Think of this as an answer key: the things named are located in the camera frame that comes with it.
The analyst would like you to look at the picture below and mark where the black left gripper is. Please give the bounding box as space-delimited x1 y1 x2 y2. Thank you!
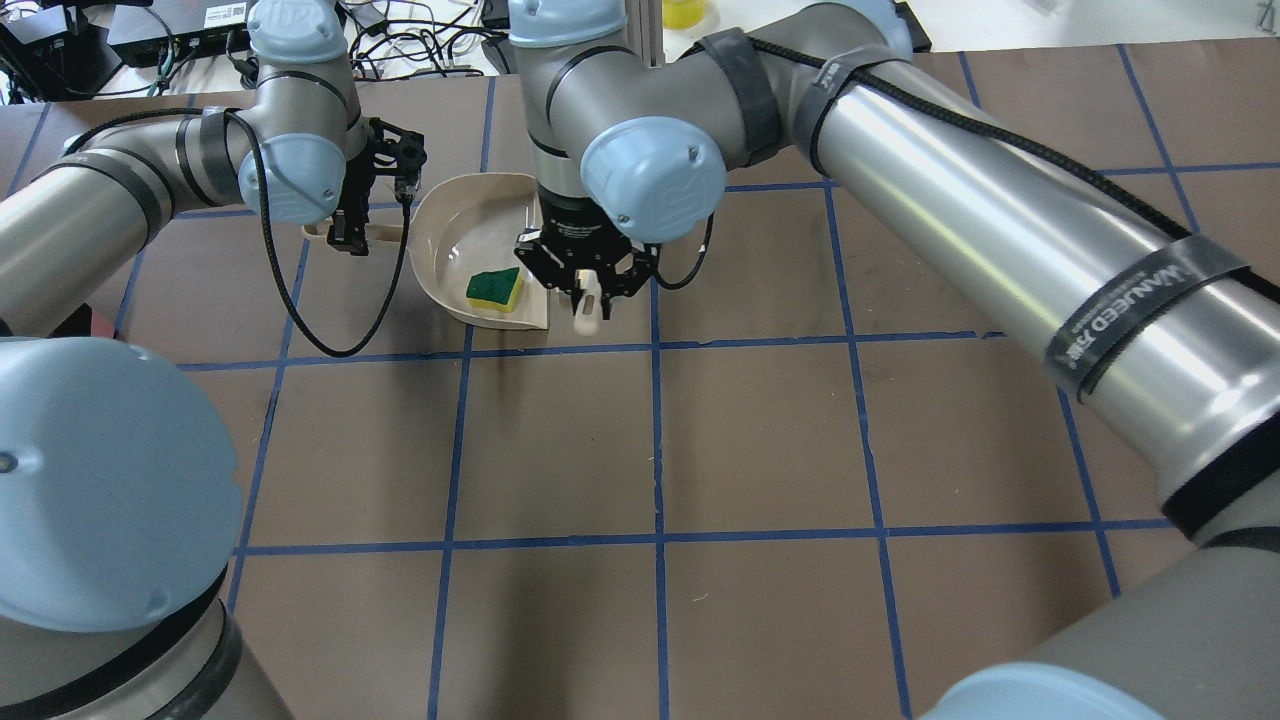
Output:
326 150 372 258

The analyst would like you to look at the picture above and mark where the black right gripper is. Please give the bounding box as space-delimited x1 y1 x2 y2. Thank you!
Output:
515 190 657 323

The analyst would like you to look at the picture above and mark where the white hand brush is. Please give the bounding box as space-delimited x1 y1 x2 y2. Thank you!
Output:
570 269 603 337

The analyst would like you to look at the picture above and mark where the green yellow sponge piece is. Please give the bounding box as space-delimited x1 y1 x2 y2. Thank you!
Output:
465 266 525 314

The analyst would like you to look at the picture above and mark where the beige plastic dustpan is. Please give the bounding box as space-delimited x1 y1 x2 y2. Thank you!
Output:
302 172 553 333

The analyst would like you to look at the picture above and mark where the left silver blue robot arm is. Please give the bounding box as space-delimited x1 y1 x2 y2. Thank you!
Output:
3 1 366 719

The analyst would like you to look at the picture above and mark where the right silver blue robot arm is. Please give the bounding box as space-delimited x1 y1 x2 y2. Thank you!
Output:
509 1 1279 719

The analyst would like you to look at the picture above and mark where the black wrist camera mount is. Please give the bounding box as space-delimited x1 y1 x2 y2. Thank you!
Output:
367 117 429 205

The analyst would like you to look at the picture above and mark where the aluminium frame post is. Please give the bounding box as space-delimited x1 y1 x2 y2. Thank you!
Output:
623 0 666 68

